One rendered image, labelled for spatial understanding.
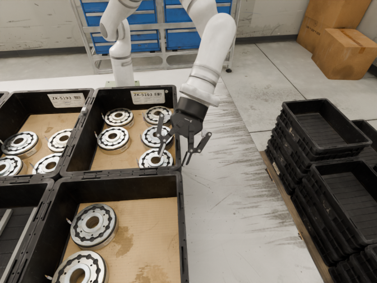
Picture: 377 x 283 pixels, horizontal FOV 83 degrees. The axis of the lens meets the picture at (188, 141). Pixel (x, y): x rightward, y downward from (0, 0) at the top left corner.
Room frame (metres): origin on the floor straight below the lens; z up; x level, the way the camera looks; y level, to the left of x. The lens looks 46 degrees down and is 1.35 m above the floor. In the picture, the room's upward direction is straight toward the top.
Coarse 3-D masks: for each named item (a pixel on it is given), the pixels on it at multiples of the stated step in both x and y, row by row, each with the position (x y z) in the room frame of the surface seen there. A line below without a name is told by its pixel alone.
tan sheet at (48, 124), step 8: (32, 120) 0.62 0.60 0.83; (40, 120) 0.62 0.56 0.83; (48, 120) 0.62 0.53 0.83; (56, 120) 0.62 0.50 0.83; (64, 120) 0.62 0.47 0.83; (72, 120) 0.62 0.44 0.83; (24, 128) 0.57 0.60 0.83; (32, 128) 0.57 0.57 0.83; (40, 128) 0.57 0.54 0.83; (48, 128) 0.57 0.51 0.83; (56, 128) 0.57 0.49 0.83; (64, 128) 0.57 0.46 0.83; (72, 128) 0.57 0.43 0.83; (40, 136) 0.53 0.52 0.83; (48, 136) 0.53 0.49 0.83; (40, 152) 0.46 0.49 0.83; (48, 152) 0.46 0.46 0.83; (24, 160) 0.42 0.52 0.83; (32, 160) 0.42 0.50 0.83; (32, 168) 0.39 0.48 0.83
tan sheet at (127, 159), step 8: (136, 112) 0.67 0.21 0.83; (144, 112) 0.67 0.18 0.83; (136, 120) 0.62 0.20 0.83; (104, 128) 0.57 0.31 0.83; (136, 128) 0.57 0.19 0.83; (144, 128) 0.57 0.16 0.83; (136, 136) 0.53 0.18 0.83; (136, 144) 0.49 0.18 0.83; (96, 152) 0.46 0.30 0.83; (128, 152) 0.46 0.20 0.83; (136, 152) 0.46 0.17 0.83; (144, 152) 0.46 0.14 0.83; (96, 160) 0.42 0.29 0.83; (104, 160) 0.42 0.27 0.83; (112, 160) 0.42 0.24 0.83; (120, 160) 0.42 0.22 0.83; (128, 160) 0.42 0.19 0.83; (96, 168) 0.39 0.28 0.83; (104, 168) 0.39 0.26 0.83; (112, 168) 0.39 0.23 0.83; (120, 168) 0.39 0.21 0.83
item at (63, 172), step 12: (96, 96) 0.64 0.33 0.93; (84, 120) 0.50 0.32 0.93; (72, 144) 0.40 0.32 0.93; (72, 156) 0.36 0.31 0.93; (180, 156) 0.36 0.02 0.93; (132, 168) 0.32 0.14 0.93; (144, 168) 0.32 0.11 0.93; (156, 168) 0.32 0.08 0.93; (168, 168) 0.32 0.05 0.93; (180, 168) 0.32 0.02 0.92
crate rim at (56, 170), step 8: (80, 88) 0.68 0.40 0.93; (88, 88) 0.68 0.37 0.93; (8, 96) 0.63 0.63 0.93; (88, 96) 0.63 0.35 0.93; (0, 104) 0.58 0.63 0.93; (80, 112) 0.54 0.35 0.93; (80, 120) 0.50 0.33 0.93; (72, 136) 0.43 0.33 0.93; (64, 152) 0.37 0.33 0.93; (64, 160) 0.34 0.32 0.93; (56, 168) 0.32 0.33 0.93; (0, 176) 0.29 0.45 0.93; (8, 176) 0.29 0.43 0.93; (16, 176) 0.29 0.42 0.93; (24, 176) 0.30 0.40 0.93; (32, 176) 0.29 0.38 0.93; (40, 176) 0.29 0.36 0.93; (48, 176) 0.29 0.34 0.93; (56, 176) 0.30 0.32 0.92
